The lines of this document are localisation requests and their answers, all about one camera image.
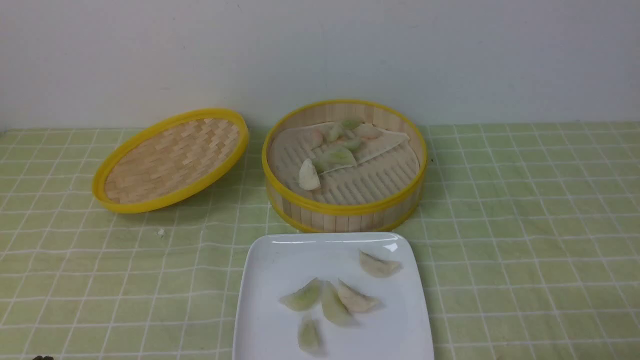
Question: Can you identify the green dumpling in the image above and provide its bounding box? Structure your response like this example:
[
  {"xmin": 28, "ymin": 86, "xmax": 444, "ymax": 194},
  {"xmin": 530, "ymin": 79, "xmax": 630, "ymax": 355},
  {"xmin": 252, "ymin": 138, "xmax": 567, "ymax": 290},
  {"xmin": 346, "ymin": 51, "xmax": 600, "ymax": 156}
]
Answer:
[
  {"xmin": 326, "ymin": 117, "xmax": 363, "ymax": 142},
  {"xmin": 311, "ymin": 146, "xmax": 358, "ymax": 174}
]

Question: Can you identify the pink dumpling in steamer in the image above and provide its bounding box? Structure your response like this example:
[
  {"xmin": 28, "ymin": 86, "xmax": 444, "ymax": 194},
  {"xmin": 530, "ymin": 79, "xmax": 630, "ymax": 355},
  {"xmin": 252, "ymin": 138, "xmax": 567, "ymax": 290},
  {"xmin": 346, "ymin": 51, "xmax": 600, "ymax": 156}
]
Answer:
[
  {"xmin": 352, "ymin": 123, "xmax": 383, "ymax": 140},
  {"xmin": 308, "ymin": 129, "xmax": 324, "ymax": 150}
]

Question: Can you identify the white steamer liner paper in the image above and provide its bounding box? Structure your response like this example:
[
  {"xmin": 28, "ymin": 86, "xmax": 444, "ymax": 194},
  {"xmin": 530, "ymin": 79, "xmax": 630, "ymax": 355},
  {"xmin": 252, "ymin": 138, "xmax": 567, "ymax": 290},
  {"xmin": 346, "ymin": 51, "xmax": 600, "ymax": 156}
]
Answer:
[{"xmin": 267, "ymin": 121, "xmax": 410, "ymax": 174}]

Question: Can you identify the pink dumpling in steamer right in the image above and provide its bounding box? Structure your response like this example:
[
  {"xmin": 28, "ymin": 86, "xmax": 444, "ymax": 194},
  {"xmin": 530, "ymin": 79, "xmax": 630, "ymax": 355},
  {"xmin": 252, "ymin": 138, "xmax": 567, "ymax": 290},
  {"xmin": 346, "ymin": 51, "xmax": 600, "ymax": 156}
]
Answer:
[{"xmin": 352, "ymin": 123, "xmax": 383, "ymax": 140}]

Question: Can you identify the beige dumpling plate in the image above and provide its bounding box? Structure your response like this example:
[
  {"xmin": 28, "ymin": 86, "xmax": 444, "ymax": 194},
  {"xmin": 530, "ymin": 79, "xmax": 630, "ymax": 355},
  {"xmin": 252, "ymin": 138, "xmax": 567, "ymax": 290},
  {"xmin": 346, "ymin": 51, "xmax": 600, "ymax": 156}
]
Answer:
[
  {"xmin": 358, "ymin": 250, "xmax": 403, "ymax": 279},
  {"xmin": 336, "ymin": 279, "xmax": 381, "ymax": 313}
]

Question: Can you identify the beige dumpling plate upper right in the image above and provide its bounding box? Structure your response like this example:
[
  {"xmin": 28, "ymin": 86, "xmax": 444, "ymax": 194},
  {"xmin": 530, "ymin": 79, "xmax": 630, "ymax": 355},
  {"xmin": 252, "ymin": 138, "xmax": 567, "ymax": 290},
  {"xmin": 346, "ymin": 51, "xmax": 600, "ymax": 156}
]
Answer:
[{"xmin": 358, "ymin": 250, "xmax": 403, "ymax": 279}]

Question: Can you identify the green dumpling plate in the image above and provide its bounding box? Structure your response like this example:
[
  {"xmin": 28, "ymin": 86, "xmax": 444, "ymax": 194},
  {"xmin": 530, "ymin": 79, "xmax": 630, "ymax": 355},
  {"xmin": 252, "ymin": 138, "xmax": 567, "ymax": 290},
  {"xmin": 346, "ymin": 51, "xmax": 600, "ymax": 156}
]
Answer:
[
  {"xmin": 320, "ymin": 281, "xmax": 358, "ymax": 328},
  {"xmin": 279, "ymin": 277, "xmax": 323, "ymax": 312},
  {"xmin": 297, "ymin": 314, "xmax": 323, "ymax": 354}
]

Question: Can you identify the green dumpling in steamer back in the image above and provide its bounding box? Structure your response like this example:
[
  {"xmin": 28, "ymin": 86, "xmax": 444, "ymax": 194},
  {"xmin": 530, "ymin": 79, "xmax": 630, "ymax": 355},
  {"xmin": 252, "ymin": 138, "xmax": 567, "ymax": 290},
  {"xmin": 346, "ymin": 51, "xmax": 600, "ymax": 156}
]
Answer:
[{"xmin": 326, "ymin": 117, "xmax": 363, "ymax": 142}]

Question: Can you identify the white dumpling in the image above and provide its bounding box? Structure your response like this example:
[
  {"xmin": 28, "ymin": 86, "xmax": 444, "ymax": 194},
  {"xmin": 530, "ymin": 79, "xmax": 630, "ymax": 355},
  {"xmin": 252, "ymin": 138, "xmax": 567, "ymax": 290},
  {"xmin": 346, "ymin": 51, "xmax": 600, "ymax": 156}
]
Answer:
[{"xmin": 298, "ymin": 158, "xmax": 322, "ymax": 191}]

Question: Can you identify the green checkered tablecloth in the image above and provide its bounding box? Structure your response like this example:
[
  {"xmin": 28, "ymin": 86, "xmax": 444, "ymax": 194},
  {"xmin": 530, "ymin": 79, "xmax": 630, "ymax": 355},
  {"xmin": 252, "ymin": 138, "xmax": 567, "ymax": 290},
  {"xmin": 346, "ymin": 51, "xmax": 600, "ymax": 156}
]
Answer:
[{"xmin": 0, "ymin": 123, "xmax": 640, "ymax": 360}]

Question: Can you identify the yellow rimmed bamboo steamer lid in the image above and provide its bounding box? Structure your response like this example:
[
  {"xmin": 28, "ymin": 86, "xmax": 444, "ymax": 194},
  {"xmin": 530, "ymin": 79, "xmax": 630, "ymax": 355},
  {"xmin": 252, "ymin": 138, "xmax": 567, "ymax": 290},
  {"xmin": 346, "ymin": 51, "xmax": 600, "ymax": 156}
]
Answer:
[{"xmin": 92, "ymin": 108, "xmax": 250, "ymax": 214}]

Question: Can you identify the pink dumpling in steamer left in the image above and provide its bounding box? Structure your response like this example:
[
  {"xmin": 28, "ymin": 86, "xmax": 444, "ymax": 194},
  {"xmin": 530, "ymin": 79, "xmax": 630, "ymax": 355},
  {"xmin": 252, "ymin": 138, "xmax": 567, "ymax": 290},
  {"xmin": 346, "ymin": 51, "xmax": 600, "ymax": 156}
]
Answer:
[{"xmin": 308, "ymin": 129, "xmax": 324, "ymax": 150}]

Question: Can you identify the beige dumpling plate centre right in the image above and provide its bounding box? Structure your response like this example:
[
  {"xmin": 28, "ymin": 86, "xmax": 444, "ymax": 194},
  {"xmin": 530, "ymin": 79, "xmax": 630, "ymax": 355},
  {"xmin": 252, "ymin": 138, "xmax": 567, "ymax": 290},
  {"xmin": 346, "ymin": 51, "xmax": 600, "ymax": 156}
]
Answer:
[{"xmin": 336, "ymin": 279, "xmax": 381, "ymax": 313}]

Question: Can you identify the green dumpling plate bottom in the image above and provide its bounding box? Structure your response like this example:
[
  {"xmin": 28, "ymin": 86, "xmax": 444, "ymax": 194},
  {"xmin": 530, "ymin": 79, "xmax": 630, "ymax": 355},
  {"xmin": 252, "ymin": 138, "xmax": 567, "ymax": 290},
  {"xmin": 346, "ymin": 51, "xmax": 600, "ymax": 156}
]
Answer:
[{"xmin": 297, "ymin": 314, "xmax": 323, "ymax": 354}]

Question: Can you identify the white square plate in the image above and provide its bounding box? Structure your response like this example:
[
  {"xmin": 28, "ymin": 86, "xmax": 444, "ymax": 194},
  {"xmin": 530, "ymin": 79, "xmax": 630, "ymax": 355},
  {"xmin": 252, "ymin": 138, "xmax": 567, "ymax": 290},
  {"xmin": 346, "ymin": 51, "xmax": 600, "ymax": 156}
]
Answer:
[{"xmin": 231, "ymin": 232, "xmax": 435, "ymax": 360}]

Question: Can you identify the green dumpling plate middle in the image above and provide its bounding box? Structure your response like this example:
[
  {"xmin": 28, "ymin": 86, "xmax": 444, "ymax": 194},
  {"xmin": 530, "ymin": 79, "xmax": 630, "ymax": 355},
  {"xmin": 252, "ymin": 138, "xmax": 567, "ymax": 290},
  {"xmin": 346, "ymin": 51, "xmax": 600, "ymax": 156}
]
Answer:
[{"xmin": 320, "ymin": 281, "xmax": 358, "ymax": 328}]

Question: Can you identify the green dumpling plate left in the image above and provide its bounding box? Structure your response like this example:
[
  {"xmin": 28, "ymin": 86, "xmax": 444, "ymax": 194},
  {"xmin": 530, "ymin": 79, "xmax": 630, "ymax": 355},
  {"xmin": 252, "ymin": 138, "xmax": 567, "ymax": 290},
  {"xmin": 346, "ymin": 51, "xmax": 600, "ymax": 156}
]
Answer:
[{"xmin": 279, "ymin": 277, "xmax": 323, "ymax": 312}]

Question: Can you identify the yellow rimmed bamboo steamer basket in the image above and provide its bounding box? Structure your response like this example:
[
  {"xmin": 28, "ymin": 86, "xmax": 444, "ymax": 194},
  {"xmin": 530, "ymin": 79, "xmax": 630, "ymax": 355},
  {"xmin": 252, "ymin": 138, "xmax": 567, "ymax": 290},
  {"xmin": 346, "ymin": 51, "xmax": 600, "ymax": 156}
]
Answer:
[{"xmin": 262, "ymin": 99, "xmax": 428, "ymax": 233}]

